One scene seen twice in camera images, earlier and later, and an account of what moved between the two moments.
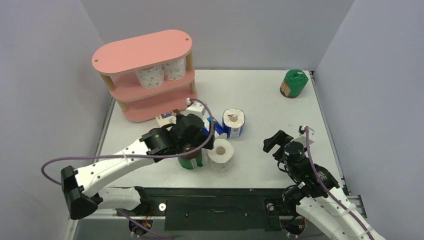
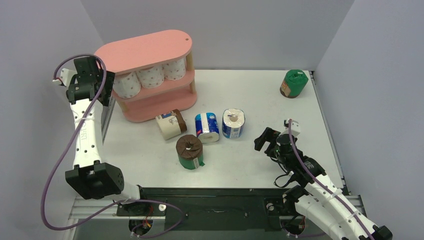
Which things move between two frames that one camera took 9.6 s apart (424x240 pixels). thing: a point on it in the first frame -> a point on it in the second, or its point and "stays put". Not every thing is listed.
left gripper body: (201, 140) -> (110, 78)
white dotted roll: (151, 77) stays put
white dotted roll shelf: (174, 70) stays put
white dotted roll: (220, 158) -> (127, 86)
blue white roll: (233, 120) stays put
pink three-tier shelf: (119, 64) stays put
